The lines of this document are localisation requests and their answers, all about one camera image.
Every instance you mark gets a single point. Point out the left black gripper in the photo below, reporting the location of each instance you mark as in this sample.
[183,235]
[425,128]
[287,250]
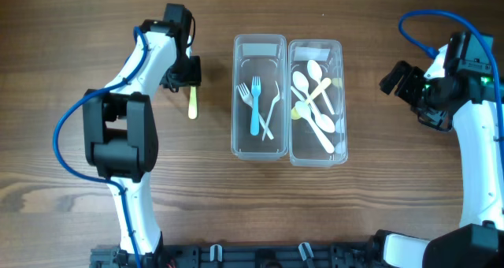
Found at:
[194,76]

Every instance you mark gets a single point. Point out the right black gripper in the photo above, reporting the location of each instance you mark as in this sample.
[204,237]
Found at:
[404,91]

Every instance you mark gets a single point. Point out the yellow plastic fork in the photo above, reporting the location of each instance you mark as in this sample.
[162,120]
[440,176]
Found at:
[193,103]

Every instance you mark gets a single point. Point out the clear plastic container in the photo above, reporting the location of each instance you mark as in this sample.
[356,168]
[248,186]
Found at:
[263,55]
[305,148]

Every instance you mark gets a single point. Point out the light blue plastic fork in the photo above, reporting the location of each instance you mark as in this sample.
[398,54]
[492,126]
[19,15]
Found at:
[255,91]

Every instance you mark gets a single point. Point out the thin white plastic fork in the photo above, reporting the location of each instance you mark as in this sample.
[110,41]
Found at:
[273,103]

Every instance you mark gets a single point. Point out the white spoon with long handle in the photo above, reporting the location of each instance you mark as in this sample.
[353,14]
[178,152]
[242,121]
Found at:
[301,83]

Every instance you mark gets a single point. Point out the yellow plastic spoon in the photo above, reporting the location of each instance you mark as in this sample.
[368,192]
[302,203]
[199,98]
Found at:
[324,84]

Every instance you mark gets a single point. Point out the small white plastic spoon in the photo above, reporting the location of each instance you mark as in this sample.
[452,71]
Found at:
[316,73]

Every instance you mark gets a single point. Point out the large white plastic spoon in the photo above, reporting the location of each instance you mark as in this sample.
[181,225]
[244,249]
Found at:
[305,112]

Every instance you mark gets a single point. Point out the white spoon with round bowl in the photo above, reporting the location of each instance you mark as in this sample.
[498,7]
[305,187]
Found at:
[323,121]

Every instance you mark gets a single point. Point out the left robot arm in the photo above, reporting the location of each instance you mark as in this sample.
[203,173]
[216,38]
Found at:
[120,136]

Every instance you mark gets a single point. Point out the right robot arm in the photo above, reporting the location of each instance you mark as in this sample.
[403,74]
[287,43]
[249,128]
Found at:
[478,241]

